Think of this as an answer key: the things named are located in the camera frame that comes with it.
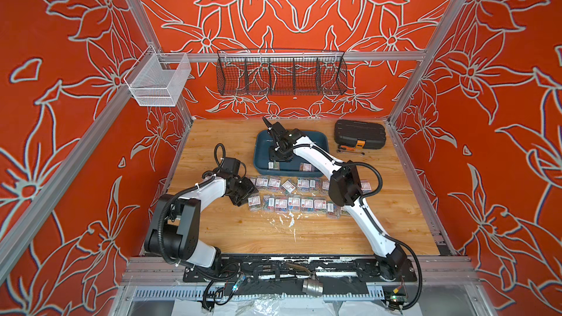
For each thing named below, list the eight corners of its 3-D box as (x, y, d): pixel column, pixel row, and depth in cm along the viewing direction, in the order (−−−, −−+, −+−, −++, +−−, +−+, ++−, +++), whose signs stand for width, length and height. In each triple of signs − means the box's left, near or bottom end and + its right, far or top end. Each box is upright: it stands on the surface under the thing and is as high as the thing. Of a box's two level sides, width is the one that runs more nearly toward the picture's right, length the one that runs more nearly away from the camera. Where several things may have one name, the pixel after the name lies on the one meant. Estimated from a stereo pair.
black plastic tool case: (334, 146, 109) (336, 138, 105) (334, 126, 118) (337, 118, 114) (383, 152, 107) (387, 144, 102) (379, 131, 116) (383, 124, 111)
